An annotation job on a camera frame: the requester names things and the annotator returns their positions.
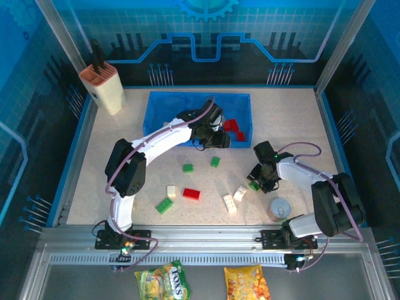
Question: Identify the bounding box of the aluminium front frame beam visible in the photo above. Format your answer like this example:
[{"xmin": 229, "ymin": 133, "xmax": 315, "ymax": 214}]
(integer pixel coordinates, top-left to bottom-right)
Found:
[{"xmin": 40, "ymin": 225, "xmax": 374, "ymax": 251}]

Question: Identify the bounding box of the long white lego brick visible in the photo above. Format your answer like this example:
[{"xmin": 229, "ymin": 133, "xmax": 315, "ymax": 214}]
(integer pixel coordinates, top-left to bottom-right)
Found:
[
  {"xmin": 222, "ymin": 194, "xmax": 238, "ymax": 215},
  {"xmin": 233, "ymin": 185, "xmax": 248, "ymax": 203}
]

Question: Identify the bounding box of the aluminium frame post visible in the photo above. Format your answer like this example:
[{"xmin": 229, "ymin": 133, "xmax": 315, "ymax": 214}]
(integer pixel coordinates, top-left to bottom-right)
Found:
[
  {"xmin": 314, "ymin": 0, "xmax": 376, "ymax": 94},
  {"xmin": 34, "ymin": 0, "xmax": 94, "ymax": 76}
]

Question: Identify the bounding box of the green Fox's candy bag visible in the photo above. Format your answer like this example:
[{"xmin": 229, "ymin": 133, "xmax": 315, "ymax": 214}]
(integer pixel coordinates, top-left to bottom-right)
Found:
[{"xmin": 134, "ymin": 260, "xmax": 192, "ymax": 300}]

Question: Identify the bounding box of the blue table edge strip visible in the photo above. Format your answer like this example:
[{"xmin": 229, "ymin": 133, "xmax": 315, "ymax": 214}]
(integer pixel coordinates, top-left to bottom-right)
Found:
[
  {"xmin": 315, "ymin": 89, "xmax": 369, "ymax": 228},
  {"xmin": 46, "ymin": 93, "xmax": 92, "ymax": 228}
]

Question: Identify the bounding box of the metal tin can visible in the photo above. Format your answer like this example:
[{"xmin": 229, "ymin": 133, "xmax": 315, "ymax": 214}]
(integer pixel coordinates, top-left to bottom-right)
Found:
[{"xmin": 269, "ymin": 197, "xmax": 291, "ymax": 222}]

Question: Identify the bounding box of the slotted grey cable duct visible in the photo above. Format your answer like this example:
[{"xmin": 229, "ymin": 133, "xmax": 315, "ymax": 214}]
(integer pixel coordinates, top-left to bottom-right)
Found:
[{"xmin": 49, "ymin": 252, "xmax": 290, "ymax": 267}]

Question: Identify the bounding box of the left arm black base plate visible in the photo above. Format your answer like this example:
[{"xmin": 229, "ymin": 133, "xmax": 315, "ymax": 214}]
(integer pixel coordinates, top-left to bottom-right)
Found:
[{"xmin": 95, "ymin": 229, "xmax": 153, "ymax": 250}]

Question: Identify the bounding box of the small lit control board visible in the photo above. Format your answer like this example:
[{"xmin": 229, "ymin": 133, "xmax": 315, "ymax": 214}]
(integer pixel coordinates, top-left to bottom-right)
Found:
[
  {"xmin": 286, "ymin": 253, "xmax": 313, "ymax": 271},
  {"xmin": 116, "ymin": 246, "xmax": 134, "ymax": 263}
]

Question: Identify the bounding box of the beige knife block orange rim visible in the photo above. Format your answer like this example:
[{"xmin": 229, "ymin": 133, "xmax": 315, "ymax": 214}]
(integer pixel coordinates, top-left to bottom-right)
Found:
[{"xmin": 78, "ymin": 61, "xmax": 128, "ymax": 116}]

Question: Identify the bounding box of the grey metal shelf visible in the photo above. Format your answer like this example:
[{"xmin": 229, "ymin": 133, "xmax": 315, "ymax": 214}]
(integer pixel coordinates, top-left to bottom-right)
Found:
[{"xmin": 18, "ymin": 243, "xmax": 394, "ymax": 300}]

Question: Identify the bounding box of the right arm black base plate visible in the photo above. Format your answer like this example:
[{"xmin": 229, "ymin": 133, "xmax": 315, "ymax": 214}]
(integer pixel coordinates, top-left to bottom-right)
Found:
[{"xmin": 261, "ymin": 229, "xmax": 318, "ymax": 250}]

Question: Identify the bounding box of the black knife handle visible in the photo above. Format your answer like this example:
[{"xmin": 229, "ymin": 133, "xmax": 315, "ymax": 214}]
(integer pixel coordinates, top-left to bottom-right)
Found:
[{"xmin": 89, "ymin": 37, "xmax": 106, "ymax": 76}]

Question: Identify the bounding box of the yellow snack bag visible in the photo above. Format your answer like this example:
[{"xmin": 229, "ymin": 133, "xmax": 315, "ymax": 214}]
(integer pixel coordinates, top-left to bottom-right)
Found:
[{"xmin": 223, "ymin": 264, "xmax": 271, "ymax": 300}]

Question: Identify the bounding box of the long green lego brick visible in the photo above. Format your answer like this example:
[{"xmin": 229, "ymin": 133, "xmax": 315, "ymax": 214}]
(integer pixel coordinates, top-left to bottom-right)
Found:
[{"xmin": 155, "ymin": 197, "xmax": 174, "ymax": 215}]

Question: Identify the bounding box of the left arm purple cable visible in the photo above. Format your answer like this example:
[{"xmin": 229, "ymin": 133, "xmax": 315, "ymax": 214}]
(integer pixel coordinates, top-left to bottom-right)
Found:
[{"xmin": 104, "ymin": 97, "xmax": 217, "ymax": 273}]

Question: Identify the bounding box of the blue three-compartment bin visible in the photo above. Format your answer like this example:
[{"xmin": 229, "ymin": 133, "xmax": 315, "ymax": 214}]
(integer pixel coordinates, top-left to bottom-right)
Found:
[{"xmin": 142, "ymin": 91, "xmax": 253, "ymax": 148}]

